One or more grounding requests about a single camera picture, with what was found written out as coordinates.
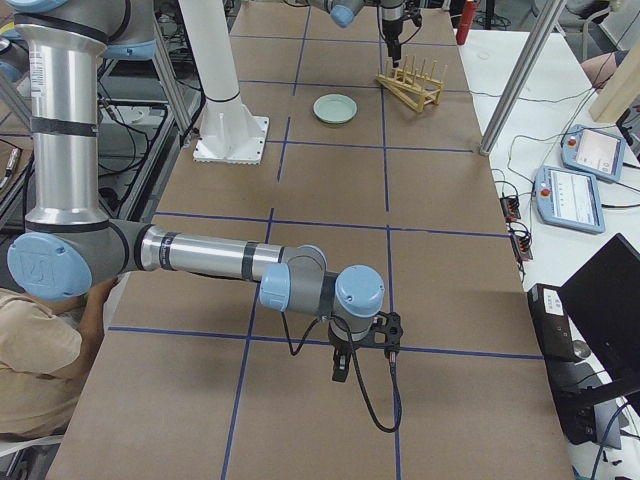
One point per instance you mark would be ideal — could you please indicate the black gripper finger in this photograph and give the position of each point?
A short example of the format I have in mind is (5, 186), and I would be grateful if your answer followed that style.
(340, 366)
(394, 49)

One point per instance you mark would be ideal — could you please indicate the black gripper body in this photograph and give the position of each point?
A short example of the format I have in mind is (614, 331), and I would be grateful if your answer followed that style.
(391, 26)
(341, 346)

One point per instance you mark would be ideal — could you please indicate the pale green plate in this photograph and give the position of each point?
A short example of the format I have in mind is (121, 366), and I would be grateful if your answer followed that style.
(335, 109)

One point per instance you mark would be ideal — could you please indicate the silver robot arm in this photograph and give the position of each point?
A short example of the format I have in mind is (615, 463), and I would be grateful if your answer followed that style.
(344, 12)
(70, 244)

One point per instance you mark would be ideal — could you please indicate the wooden plate rack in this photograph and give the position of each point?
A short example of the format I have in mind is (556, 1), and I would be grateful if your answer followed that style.
(416, 87)

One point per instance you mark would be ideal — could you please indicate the red cylinder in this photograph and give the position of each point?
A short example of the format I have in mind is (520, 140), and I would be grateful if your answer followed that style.
(466, 21)

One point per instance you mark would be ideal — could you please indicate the orange connector block far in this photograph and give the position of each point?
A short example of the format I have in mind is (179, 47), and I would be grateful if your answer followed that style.
(509, 201)

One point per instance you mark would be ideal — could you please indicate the orange connector block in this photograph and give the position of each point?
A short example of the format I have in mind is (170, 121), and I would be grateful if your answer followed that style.
(509, 201)
(521, 240)

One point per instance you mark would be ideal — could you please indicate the orange connector block near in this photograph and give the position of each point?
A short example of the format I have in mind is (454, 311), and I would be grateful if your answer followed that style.
(521, 240)

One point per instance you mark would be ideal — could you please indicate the black box device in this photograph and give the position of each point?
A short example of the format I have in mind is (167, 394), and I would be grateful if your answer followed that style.
(551, 323)

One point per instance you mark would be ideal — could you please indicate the far teach pendant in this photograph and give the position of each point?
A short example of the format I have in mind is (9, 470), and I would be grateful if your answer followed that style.
(593, 151)

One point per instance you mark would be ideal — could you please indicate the teach pendant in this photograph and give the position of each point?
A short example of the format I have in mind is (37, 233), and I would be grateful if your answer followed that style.
(593, 151)
(569, 199)

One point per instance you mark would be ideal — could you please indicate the near teach pendant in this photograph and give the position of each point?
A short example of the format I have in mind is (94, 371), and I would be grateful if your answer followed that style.
(569, 199)

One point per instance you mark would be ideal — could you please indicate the black laptop computer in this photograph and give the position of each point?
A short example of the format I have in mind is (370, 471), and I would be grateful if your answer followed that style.
(602, 300)

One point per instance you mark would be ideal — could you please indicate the person in beige shirt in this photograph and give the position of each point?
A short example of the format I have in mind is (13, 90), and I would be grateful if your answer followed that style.
(47, 351)

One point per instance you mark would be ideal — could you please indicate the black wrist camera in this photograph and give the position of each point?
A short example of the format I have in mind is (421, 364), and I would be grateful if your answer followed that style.
(388, 332)

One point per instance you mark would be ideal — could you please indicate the white pedestal column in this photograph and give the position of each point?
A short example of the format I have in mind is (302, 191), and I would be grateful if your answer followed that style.
(228, 131)

